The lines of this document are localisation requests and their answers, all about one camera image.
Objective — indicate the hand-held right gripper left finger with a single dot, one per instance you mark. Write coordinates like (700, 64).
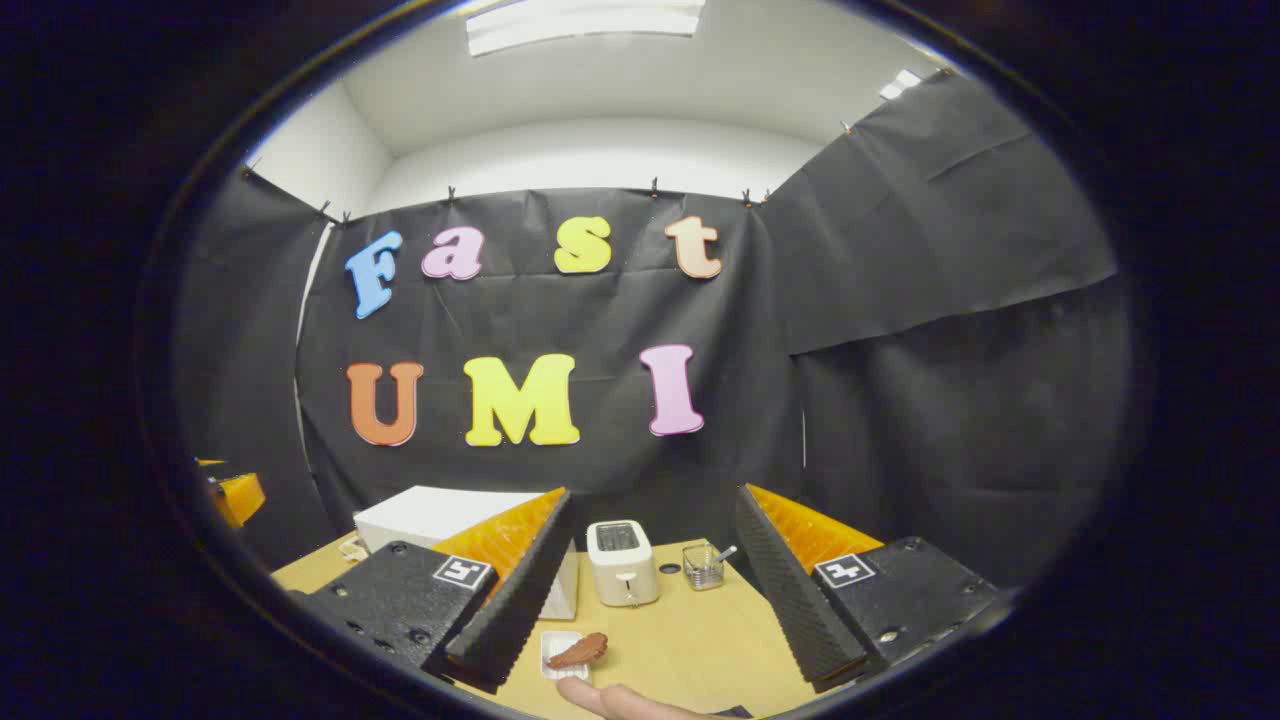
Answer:
(515, 600)

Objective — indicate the white microwave oven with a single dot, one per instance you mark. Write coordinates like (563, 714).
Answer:
(430, 515)

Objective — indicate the cream toaster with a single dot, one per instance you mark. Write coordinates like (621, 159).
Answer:
(622, 578)

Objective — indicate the long ceiling light panel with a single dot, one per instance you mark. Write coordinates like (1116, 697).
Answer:
(585, 22)

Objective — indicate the small white dish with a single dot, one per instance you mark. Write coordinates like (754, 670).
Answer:
(351, 548)

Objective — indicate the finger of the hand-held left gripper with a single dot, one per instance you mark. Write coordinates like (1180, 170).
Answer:
(242, 497)

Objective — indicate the brown meat piece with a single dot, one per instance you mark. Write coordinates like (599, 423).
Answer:
(580, 652)

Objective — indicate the small white tray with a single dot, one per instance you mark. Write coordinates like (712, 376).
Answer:
(553, 668)

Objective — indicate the black backdrop cloth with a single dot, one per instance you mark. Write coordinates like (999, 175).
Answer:
(600, 310)

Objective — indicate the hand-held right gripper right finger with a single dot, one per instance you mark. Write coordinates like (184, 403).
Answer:
(790, 600)

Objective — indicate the small ceiling light panel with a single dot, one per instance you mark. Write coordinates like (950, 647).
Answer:
(900, 85)

